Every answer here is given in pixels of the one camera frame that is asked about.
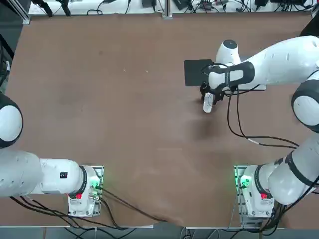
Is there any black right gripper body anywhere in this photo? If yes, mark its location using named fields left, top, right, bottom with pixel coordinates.
left=201, top=82, right=226, bottom=97

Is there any white computer mouse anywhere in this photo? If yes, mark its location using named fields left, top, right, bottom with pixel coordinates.
left=202, top=93, right=215, bottom=114

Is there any black mouse pad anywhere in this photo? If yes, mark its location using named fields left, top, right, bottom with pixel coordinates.
left=183, top=59, right=215, bottom=87

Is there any grey closed laptop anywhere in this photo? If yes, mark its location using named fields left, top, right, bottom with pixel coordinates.
left=225, top=83, right=267, bottom=92

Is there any black orange usb hub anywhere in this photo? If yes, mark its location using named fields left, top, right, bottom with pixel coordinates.
left=198, top=0, right=213, bottom=11

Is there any long black power brick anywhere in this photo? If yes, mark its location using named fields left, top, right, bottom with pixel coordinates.
left=172, top=0, right=193, bottom=11

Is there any black cylindrical object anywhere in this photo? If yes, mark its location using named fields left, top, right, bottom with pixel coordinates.
left=300, top=16, right=319, bottom=38

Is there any black tripod leg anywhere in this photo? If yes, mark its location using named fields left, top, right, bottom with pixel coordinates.
left=32, top=0, right=54, bottom=18
left=58, top=0, right=72, bottom=17

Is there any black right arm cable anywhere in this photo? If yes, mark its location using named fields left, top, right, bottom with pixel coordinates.
left=200, top=63, right=300, bottom=150

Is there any aluminium frame post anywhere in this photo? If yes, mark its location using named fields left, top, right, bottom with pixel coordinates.
left=161, top=0, right=174, bottom=20

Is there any black left base cable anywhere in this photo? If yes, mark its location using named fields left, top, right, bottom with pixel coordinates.
left=100, top=188, right=168, bottom=223

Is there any black right base cable bundle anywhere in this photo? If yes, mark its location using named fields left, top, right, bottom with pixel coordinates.
left=258, top=183, right=319, bottom=234

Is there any black left arm cable bundle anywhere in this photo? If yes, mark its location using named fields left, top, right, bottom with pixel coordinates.
left=9, top=195, right=125, bottom=230

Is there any aluminium frame profile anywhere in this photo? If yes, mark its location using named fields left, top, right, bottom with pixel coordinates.
left=6, top=0, right=31, bottom=25

